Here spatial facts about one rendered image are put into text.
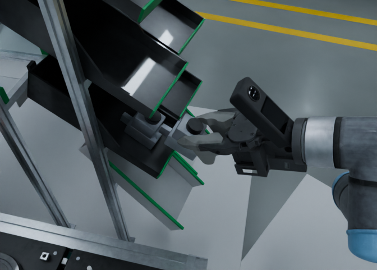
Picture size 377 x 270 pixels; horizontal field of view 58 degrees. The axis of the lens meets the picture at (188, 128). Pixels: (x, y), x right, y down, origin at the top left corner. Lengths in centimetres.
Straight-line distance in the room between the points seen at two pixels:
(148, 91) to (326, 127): 27
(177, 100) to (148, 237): 39
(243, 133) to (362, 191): 18
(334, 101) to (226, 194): 187
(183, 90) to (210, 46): 234
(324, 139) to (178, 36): 34
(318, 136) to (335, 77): 250
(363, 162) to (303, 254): 52
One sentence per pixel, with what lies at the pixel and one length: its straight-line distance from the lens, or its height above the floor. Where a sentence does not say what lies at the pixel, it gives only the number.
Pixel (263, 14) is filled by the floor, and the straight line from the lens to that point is 367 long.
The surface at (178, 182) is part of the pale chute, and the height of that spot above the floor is 102.
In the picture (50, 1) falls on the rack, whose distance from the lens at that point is 45.
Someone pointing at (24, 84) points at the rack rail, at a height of 131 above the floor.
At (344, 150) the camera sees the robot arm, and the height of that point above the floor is 137.
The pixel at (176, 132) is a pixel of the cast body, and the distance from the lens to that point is 59.
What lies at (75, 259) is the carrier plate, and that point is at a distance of 84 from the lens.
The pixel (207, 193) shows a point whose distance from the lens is 102.
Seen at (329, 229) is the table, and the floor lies 86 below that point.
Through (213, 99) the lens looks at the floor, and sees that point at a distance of 256.
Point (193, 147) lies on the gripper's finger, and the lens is 57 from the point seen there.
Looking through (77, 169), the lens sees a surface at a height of 86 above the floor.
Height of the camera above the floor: 172
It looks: 47 degrees down
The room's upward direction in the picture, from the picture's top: straight up
